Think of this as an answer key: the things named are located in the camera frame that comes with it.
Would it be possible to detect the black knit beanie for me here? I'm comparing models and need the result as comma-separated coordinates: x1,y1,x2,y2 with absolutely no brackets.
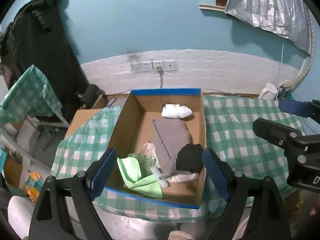
176,143,203,173

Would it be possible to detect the light green microfiber cloth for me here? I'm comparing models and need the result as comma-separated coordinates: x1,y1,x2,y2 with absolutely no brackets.
117,157,163,199

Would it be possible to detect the green sparkly scrub sponge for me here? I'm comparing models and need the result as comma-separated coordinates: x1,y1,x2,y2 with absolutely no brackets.
128,153,156,178

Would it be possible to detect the grey fleece towel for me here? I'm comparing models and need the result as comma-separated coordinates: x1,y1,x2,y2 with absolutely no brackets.
152,119,200,183

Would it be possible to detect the white blue plastic bag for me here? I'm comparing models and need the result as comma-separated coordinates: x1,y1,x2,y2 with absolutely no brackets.
161,104,193,119

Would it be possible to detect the white foam roll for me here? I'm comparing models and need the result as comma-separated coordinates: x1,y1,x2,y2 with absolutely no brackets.
150,165,169,188

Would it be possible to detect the orange checkered bag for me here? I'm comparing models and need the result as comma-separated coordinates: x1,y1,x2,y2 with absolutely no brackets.
24,172,44,202

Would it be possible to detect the green checkered tablecloth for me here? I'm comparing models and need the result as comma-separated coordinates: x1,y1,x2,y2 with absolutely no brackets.
51,95,303,223

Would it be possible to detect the silver foil sheet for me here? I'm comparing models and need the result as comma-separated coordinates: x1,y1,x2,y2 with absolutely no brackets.
225,0,312,54

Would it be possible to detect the blue-edged cardboard box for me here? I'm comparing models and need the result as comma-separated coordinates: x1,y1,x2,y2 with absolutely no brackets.
65,87,207,209

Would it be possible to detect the black dumbbell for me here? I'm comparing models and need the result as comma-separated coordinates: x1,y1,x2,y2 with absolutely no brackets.
75,84,101,109

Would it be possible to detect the black hanging cloth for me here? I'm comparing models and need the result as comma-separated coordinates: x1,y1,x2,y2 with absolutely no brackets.
1,0,88,121

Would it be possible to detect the beige braided rope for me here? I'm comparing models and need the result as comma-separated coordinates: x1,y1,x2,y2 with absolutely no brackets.
285,10,316,88

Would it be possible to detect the white thin cable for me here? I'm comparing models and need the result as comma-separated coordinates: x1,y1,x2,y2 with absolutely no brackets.
278,44,285,86

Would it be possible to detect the white wall socket strip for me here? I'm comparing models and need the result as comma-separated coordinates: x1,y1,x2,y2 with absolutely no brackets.
130,60,177,73

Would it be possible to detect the beige plug with cable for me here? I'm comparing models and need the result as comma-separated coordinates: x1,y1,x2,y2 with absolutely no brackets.
156,66,164,89

